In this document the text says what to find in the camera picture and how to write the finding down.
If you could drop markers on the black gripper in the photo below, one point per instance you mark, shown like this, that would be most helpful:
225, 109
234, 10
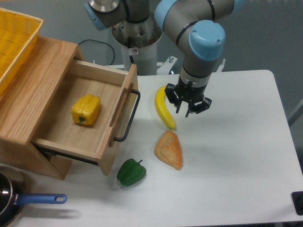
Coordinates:
187, 92

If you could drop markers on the wooden top drawer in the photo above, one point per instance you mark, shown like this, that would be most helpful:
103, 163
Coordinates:
98, 144

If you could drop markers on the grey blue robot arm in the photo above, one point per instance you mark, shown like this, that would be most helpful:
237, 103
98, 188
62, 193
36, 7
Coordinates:
190, 24

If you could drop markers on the wooden drawer cabinet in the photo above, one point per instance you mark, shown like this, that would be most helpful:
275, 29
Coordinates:
26, 101

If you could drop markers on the yellow banana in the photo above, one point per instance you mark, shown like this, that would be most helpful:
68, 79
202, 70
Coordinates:
162, 110

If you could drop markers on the triangular pastry bread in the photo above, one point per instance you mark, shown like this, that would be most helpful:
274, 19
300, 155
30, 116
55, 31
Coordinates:
168, 150

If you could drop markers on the green bell pepper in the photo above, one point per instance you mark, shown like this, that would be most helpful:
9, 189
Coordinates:
131, 172

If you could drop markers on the yellow bell pepper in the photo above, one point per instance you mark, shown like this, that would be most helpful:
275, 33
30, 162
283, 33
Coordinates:
85, 111

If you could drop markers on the black corner device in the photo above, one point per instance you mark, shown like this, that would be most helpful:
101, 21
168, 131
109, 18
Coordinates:
297, 198

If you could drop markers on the yellow plastic basket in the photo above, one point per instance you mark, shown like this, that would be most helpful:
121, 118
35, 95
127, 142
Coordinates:
18, 35

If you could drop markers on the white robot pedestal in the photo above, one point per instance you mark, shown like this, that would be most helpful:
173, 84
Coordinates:
138, 42

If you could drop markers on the blue handled frying pan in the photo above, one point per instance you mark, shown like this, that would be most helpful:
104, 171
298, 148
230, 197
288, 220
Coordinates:
14, 195

